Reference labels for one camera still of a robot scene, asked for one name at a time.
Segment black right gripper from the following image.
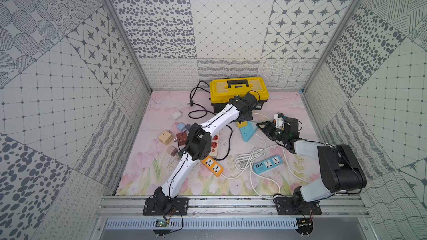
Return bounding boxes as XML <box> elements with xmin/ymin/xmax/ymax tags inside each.
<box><xmin>257</xmin><ymin>120</ymin><xmax>288</xmax><ymax>142</ymax></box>

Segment teal USB power strip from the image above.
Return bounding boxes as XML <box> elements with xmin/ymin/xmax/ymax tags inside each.
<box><xmin>252</xmin><ymin>155</ymin><xmax>283</xmax><ymax>174</ymax></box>

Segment cream power strip red sockets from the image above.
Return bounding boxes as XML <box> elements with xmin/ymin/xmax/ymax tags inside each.
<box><xmin>209</xmin><ymin>133</ymin><xmax>220</xmax><ymax>158</ymax></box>

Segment orange USB power strip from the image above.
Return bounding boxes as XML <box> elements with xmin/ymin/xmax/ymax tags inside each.
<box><xmin>201</xmin><ymin>156</ymin><xmax>224</xmax><ymax>177</ymax></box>

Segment white charger adapter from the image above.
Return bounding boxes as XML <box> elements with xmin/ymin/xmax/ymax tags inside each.
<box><xmin>171</xmin><ymin>111</ymin><xmax>182</xmax><ymax>121</ymax></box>

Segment cream dragon cube adapter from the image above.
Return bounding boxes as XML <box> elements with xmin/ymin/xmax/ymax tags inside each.
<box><xmin>157</xmin><ymin>131</ymin><xmax>173</xmax><ymax>145</ymax></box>

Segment pink beige plug adapter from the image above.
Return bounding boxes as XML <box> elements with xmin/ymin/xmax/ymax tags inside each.
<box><xmin>166</xmin><ymin>146</ymin><xmax>179</xmax><ymax>157</ymax></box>

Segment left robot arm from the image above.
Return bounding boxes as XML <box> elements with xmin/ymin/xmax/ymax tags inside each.
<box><xmin>152</xmin><ymin>92</ymin><xmax>258</xmax><ymax>209</ymax></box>

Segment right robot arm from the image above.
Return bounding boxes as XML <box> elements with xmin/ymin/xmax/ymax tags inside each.
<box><xmin>257</xmin><ymin>114</ymin><xmax>367</xmax><ymax>203</ymax></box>

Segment teal round-end power strip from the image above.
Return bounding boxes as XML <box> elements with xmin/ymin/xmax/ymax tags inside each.
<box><xmin>237</xmin><ymin>121</ymin><xmax>258</xmax><ymax>142</ymax></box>

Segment yellow black toolbox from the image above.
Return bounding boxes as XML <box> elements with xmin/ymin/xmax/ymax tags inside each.
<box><xmin>209</xmin><ymin>77</ymin><xmax>269</xmax><ymax>113</ymax></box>

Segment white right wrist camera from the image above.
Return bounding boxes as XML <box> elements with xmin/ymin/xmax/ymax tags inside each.
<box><xmin>274</xmin><ymin>113</ymin><xmax>285</xmax><ymax>130</ymax></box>

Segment white power strip cable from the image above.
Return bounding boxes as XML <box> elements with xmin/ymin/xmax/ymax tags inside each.
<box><xmin>221</xmin><ymin>113</ymin><xmax>311</xmax><ymax>199</ymax></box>

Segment bundled white cable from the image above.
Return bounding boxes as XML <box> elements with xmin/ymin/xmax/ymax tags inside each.
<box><xmin>234</xmin><ymin>146</ymin><xmax>266</xmax><ymax>171</ymax></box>

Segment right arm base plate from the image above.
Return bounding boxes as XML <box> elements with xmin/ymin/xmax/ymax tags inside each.
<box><xmin>273</xmin><ymin>197</ymin><xmax>322</xmax><ymax>217</ymax></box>

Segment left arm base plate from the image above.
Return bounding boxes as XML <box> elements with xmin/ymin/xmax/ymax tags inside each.
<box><xmin>142</xmin><ymin>196</ymin><xmax>189</xmax><ymax>216</ymax></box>

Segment aluminium mounting rail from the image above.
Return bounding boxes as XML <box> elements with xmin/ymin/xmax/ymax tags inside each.
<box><xmin>95</xmin><ymin>195</ymin><xmax>369</xmax><ymax>218</ymax></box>

